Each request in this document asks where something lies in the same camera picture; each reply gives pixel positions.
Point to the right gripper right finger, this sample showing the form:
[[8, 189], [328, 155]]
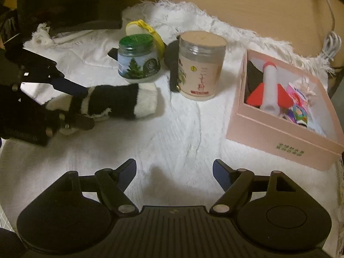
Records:
[[236, 185]]

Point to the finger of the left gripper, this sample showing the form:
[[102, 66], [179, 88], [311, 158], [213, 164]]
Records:
[[70, 121], [60, 83]]

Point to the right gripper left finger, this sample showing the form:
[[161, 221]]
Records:
[[112, 184]]

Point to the black white fuzzy sock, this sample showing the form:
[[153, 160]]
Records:
[[132, 101]]

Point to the red white rocket plush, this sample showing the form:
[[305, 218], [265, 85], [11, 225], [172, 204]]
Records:
[[270, 96]]

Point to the pink tissue packet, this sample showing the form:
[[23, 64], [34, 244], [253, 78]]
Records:
[[299, 111]]

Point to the blue tissue packet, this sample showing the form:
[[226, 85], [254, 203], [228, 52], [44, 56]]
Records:
[[313, 126]]

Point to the pink open gift box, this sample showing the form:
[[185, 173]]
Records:
[[255, 128]]

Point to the white fringed cloth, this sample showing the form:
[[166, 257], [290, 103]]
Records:
[[175, 147]]

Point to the green lid glass jar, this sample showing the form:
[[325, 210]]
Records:
[[138, 58]]

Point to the small black plush toy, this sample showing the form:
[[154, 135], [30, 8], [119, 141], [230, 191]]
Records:
[[171, 55]]

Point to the tall herbal powder jar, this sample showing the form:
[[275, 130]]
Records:
[[200, 61]]

